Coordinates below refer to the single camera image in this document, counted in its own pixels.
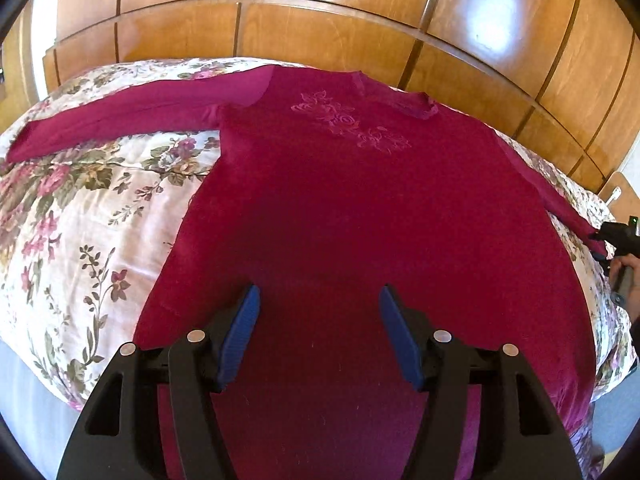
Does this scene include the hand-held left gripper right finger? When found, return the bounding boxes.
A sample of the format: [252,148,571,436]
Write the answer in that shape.
[378,284,586,480]

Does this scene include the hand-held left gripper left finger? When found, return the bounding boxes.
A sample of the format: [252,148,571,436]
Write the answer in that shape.
[56,284,262,480]

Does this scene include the dark red embroidered sweater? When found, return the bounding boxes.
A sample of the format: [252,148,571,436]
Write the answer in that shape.
[7,66,608,480]

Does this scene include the person's right hand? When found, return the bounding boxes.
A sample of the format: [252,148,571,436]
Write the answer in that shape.
[608,254,640,322]

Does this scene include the light wooden bedside table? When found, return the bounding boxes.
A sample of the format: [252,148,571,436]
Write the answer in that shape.
[599,171,631,211]

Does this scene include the floral bedspread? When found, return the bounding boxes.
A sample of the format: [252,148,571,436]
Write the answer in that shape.
[0,57,638,480]

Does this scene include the wooden wardrobe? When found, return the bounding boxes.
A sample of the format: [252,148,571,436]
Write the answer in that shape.
[42,0,640,196]

